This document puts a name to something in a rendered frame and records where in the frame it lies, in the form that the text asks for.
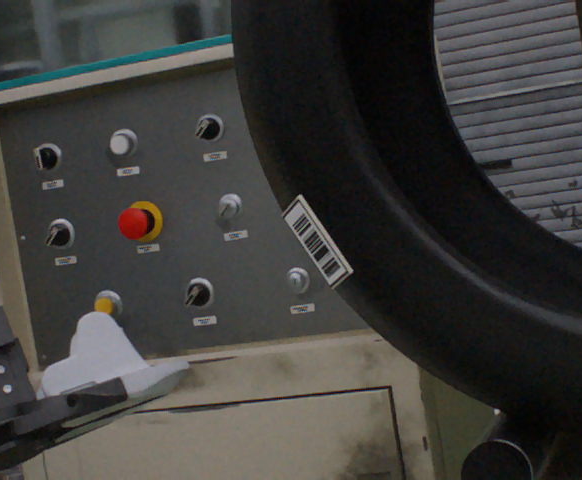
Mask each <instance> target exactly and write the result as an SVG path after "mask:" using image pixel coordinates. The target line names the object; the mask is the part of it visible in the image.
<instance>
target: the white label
mask: <svg viewBox="0 0 582 480"><path fill-rule="evenodd" d="M282 217H283V219H284V220H285V222H286V223H287V225H288V227H289V229H290V230H291V231H292V233H293V234H294V236H295V237H297V239H298V240H299V243H300V244H301V246H302V247H303V249H304V250H305V252H306V253H307V254H308V256H309V257H310V260H311V261H312V263H314V264H315V266H316V267H317V269H318V270H319V272H320V273H321V276H322V277H323V279H324V280H325V281H326V283H327V284H328V286H330V287H331V289H333V288H335V287H336V286H337V285H338V284H339V283H340V282H342V281H343V280H344V279H345V278H347V277H348V276H350V274H351V273H352V272H353V270H352V268H351V267H350V265H349V264H348V262H347V261H345V260H344V257H343V256H342V254H341V253H340V251H339V250H338V248H337V247H336V245H335V244H334V241H333V240H332V239H331V237H330V236H328V234H327V233H326V231H325V230H324V228H323V227H322V224H321V223H320V221H319V220H318V219H317V217H316V216H315V214H314V213H312V211H311V210H310V207H309V206H308V204H307V203H306V201H305V200H304V198H303V197H302V196H301V195H300V196H299V197H298V198H297V199H295V200H294V201H293V202H292V204H291V205H290V206H289V207H288V208H287V210H286V211H285V213H284V214H283V215H282Z"/></svg>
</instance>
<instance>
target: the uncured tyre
mask: <svg viewBox="0 0 582 480"><path fill-rule="evenodd" d="M434 15H435V9H434V0H231V32H232V45H233V55H234V64H235V71H236V77H237V84H238V89H239V94H240V98H241V104H242V108H243V112H244V116H246V120H247V124H248V128H249V131H250V135H251V138H252V142H253V145H254V148H255V151H256V154H257V156H258V160H259V163H260V165H261V168H262V170H264V173H265V175H266V178H267V181H268V183H269V185H270V187H271V190H272V193H273V195H274V197H275V199H276V201H277V203H278V205H279V207H281V210H282V212H283V214H284V213H285V211H286V210H287V208H288V207H289V206H290V205H291V204H292V202H293V201H294V200H295V199H297V198H298V197H299V196H300V195H301V196H302V197H303V198H304V200H305V201H306V203H307V204H308V206H309V207H310V210H311V211H312V213H314V214H315V216H316V217H317V219H318V220H319V221H320V223H321V224H322V227H323V228H324V230H325V231H326V233H327V234H328V236H330V237H331V239H332V240H333V241H334V244H335V245H336V247H337V248H338V250H339V251H340V253H341V254H342V256H343V257H344V260H345V261H347V262H348V264H349V265H350V267H351V268H352V270H353V272H352V273H351V274H350V276H348V277H347V278H345V279H344V280H343V281H342V282H340V283H339V284H338V285H337V286H336V287H335V289H336V291H337V293H338V294H339V295H340V296H341V297H342V299H343V300H344V301H345V302H347V303H348V304H349V305H350V306H351V307H352V308H353V310H354V311H355V312H356V313H357V314H358V316H359V317H361V318H362V319H363V320H365V321H366V322H367V323H368V324H369V325H370V326H371V327H372V329H373V330H374V331H375V332H376V333H377V334H379V335H380V336H381V337H383V338H384V339H385V340H386V341H388V342H389V343H390V344H391V345H392V346H394V348H395V349H396V350H397V351H399V352H400V353H402V354H404V355H405V356H406V357H407V358H409V359H410V360H411V361H413V362H414V363H416V364H417V365H419V366H420V367H421V368H424V370H425V371H427V372H428V373H430V374H431V375H433V376H434V377H436V378H438V379H439V380H441V381H442V382H445V383H447V384H448V385H450V386H452V387H454V388H455V389H457V390H459V391H461V392H463V393H464V394H466V395H469V397H470V396H471V398H473V399H475V400H477V401H479V402H481V403H483V404H485V405H487V406H490V407H493V408H495V409H497V410H500V411H502V412H504V413H507V414H509V415H512V416H514V417H517V418H520V419H523V420H526V421H529V422H532V423H534V424H537V425H540V426H544V427H547V428H551V429H554V430H558V431H561V432H565V433H569V434H573V435H578V436H582V248H580V247H578V246H575V245H573V244H571V242H568V241H566V240H564V239H563V238H561V237H559V236H557V235H555V234H554V233H552V232H550V231H549V230H546V229H544V228H543V227H541V226H540V225H538V223H537V222H535V221H534V220H533V219H531V218H530V217H529V216H527V215H526V214H525V213H523V212H521V211H520V210H519V209H518V208H516V207H515V206H514V204H513V203H512V202H511V201H510V200H509V199H508V198H507V197H506V196H505V195H504V194H503V193H502V192H501V191H500V190H498V189H497V188H496V186H495V185H494V184H493V183H492V181H491V180H490V179H489V178H488V177H487V175H486V174H485V173H484V172H483V170H482V168H481V166H480V165H479V164H477V162H476V161H475V159H474V158H473V156H472V155H471V153H470V152H469V149H468V147H467V145H466V144H465V142H464V140H463V138H462V136H461V134H460V132H459V131H458V129H457V127H456V125H455V123H454V120H453V118H452V116H451V112H450V109H449V107H448V104H447V101H446V98H445V93H444V91H443V90H442V86H441V82H440V78H439V72H438V66H437V60H436V51H435V37H434Z"/></svg>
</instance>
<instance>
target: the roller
mask: <svg viewBox="0 0 582 480"><path fill-rule="evenodd" d="M559 432H560V431H558V430H554V429H551V428H547V427H544V426H540V425H537V424H534V423H532V422H529V421H526V420H523V419H520V418H517V417H514V416H512V415H509V414H507V413H504V412H502V411H500V412H499V413H498V415H497V416H496V417H495V419H493V420H492V421H491V424H490V425H489V426H488V428H487V429H486V430H485V432H484V433H483V434H482V436H481V437H480V438H479V440H478V441H477V442H476V443H475V445H474V446H473V448H472V449H471V450H470V452H469V453H468V454H467V456H466V458H465V460H464V462H463V465H462V471H461V479H462V480H535V479H536V477H537V475H538V473H539V471H540V469H541V467H542V465H543V463H544V461H545V458H546V456H547V454H548V453H549V451H550V449H551V447H553V445H554V443H555V441H556V439H557V436H558V434H559Z"/></svg>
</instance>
